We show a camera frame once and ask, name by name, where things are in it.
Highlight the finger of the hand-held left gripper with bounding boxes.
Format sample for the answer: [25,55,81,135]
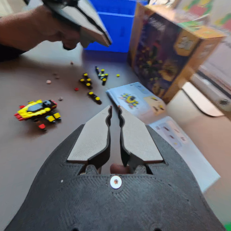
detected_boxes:
[45,4,111,48]
[77,0,112,44]

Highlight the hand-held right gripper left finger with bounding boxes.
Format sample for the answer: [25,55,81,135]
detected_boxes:
[67,105,112,169]

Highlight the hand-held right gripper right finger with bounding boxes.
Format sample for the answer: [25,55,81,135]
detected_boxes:
[118,106,164,167]

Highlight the lego instruction booklet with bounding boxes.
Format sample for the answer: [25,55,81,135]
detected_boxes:
[106,82,221,193]

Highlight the yellow black lego spider body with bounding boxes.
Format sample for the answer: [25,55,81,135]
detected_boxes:
[14,99,62,132]

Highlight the person's left forearm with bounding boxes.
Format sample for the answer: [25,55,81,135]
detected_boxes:
[0,8,32,62]

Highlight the purple and yellow lego box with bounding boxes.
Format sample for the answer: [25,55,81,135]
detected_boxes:
[128,3,227,103]

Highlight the person's left hand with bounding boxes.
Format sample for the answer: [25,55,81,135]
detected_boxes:
[31,5,81,51]

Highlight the blue plastic bin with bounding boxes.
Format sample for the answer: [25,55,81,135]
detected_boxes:
[83,0,149,53]

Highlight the pair of black yellow legs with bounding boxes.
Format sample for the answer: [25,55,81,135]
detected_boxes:
[79,78,93,90]

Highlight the white metal panel bracket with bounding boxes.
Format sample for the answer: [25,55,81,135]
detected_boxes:
[182,69,231,118]

